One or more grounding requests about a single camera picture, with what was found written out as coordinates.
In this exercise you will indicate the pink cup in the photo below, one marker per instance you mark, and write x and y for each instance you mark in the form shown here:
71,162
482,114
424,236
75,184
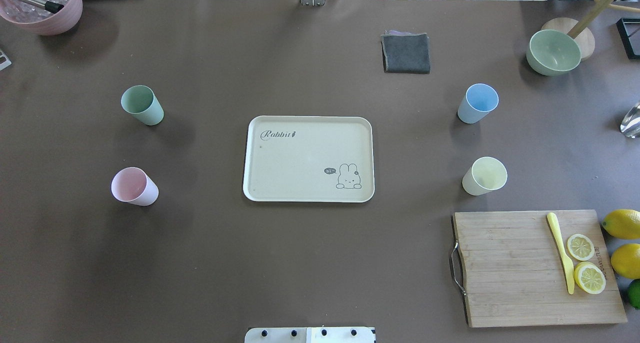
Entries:
133,186

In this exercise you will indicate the green cup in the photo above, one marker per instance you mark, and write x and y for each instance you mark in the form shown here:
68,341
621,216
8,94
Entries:
141,102

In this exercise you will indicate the cream rabbit tray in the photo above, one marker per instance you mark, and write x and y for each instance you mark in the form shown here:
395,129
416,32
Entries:
325,159

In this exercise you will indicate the dark grey folded cloth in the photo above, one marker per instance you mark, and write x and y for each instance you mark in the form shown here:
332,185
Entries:
405,52

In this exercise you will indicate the pale yellow cup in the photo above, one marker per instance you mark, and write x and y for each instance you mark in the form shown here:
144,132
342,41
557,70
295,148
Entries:
487,174

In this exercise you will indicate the blue cup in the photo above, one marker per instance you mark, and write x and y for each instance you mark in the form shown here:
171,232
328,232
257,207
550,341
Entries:
479,100

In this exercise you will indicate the wooden cutting board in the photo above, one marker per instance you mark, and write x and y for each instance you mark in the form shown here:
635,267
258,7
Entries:
512,275

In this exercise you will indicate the yellow plastic knife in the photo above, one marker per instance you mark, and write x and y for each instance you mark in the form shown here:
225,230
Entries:
566,262

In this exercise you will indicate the green bowl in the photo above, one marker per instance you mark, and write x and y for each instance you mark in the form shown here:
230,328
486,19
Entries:
552,53

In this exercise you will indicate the upper lemon slice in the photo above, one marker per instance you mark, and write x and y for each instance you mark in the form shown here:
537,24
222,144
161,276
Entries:
580,247

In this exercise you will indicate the lemon slice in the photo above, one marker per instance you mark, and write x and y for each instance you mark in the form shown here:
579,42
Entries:
580,247
589,278

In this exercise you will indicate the wooden stand with round base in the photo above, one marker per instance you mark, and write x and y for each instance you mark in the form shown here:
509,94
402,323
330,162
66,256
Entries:
579,31

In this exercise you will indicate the lower lemon slice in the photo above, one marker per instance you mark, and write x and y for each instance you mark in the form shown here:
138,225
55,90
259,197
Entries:
589,278

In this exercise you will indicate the upper whole lemon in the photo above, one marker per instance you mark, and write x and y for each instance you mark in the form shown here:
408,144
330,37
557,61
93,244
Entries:
622,224

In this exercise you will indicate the whole lemon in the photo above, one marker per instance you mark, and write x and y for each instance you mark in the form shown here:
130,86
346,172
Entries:
622,224
625,261

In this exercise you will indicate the metal scoop with black tip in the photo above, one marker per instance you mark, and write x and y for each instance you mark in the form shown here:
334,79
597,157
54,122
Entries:
50,6

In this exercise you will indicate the pink bowl with ice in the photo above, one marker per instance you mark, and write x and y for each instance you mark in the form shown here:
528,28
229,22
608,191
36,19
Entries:
40,21

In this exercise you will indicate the silver metal object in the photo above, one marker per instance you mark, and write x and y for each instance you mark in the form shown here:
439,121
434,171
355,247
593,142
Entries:
630,124

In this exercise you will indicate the lower whole lemon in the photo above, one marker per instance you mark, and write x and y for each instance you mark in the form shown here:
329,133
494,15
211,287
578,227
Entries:
625,261

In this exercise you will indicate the green lime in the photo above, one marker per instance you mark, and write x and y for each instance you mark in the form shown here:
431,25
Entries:
633,294

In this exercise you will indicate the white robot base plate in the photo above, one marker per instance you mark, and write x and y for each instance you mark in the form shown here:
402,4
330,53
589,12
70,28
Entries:
322,334

